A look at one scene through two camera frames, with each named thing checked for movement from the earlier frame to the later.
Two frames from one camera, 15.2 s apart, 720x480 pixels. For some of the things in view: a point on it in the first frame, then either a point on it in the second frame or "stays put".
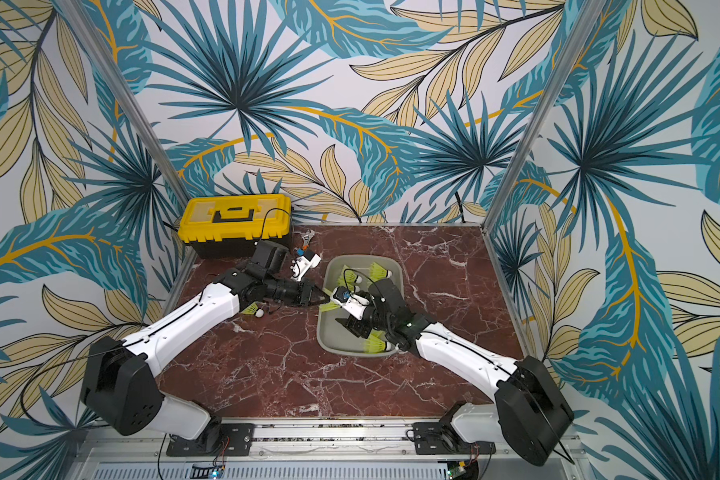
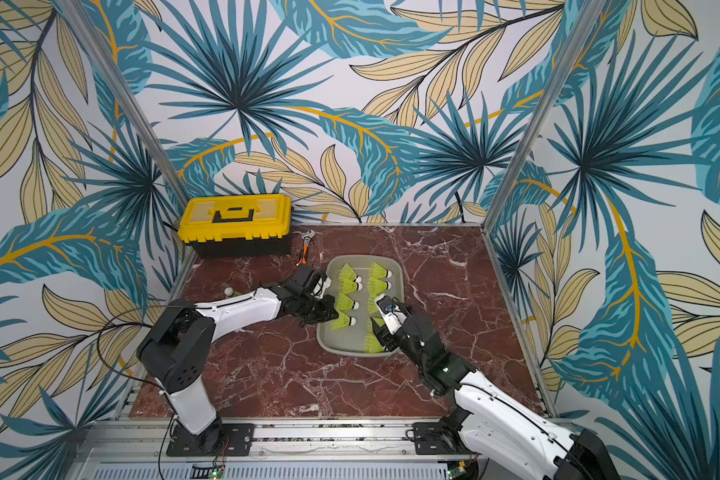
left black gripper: [306, 294] → [328, 314]
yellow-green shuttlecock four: [376, 342] stays put
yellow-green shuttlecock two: [377, 272] stays put
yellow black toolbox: [229, 226] stays put
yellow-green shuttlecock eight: [348, 278] stays put
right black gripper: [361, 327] → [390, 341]
